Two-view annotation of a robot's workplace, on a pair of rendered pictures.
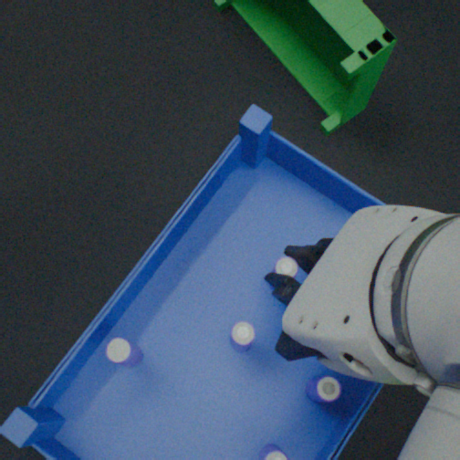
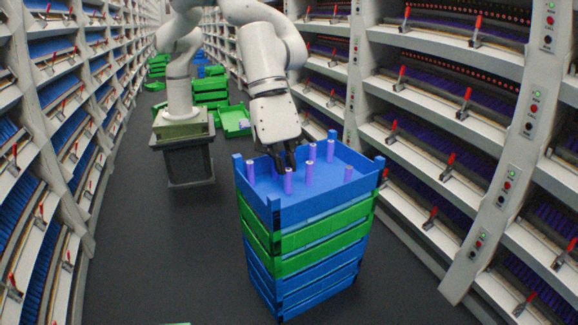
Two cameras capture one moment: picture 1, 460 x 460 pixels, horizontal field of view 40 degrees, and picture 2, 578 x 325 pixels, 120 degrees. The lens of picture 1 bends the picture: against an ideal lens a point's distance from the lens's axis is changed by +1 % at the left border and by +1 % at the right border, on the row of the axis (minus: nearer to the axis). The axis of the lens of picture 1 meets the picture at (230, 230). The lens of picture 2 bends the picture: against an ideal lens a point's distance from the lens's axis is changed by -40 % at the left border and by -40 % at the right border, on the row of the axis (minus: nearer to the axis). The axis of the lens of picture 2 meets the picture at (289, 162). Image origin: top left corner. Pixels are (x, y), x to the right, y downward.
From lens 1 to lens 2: 0.61 m
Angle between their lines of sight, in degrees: 74
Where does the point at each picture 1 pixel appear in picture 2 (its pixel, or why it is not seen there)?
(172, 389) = (335, 181)
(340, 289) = (286, 111)
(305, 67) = not seen: outside the picture
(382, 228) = (268, 116)
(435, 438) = (296, 49)
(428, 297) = (280, 69)
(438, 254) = (274, 70)
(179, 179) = not seen: outside the picture
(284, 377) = (299, 175)
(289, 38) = not seen: outside the picture
